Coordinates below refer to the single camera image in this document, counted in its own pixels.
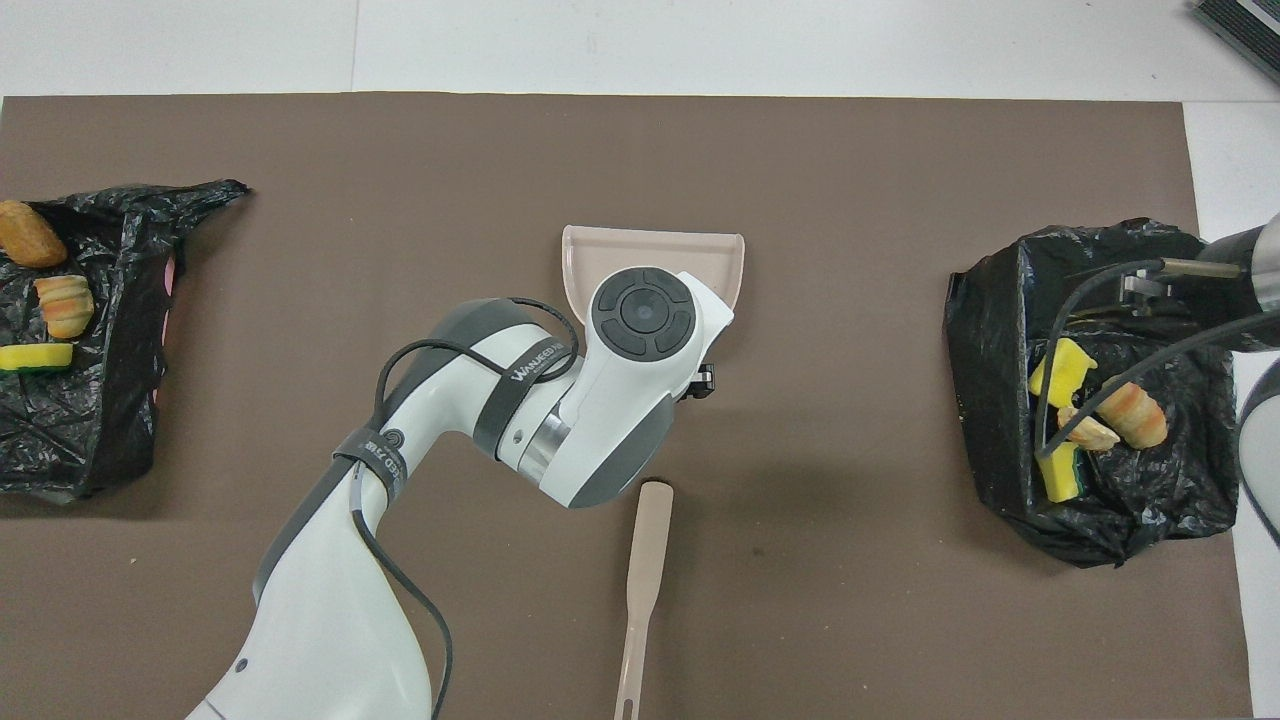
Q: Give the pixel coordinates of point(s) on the black trash bag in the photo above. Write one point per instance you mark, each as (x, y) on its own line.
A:
(1130, 520)
(100, 420)

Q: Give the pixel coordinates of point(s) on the brown bread chunk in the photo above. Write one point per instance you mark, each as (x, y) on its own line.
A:
(28, 235)

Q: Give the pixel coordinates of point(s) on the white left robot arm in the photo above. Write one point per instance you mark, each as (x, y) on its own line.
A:
(600, 400)

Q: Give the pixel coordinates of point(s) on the beige plastic dustpan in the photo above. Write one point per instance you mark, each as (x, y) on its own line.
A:
(590, 255)

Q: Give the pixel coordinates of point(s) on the yellow sponge piece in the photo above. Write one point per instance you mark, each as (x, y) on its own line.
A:
(35, 357)
(1060, 475)
(1065, 365)

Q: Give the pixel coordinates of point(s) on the beige bread chunk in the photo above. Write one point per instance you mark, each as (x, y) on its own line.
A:
(66, 305)
(1135, 415)
(1090, 432)

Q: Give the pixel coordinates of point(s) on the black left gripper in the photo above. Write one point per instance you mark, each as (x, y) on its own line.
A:
(703, 380)

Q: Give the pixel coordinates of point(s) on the dark grey ridged device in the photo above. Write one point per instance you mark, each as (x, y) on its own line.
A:
(1245, 30)

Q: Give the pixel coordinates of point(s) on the brown table mat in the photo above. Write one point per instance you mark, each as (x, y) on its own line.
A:
(800, 600)

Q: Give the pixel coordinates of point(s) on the pink bin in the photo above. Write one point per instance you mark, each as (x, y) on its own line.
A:
(171, 290)

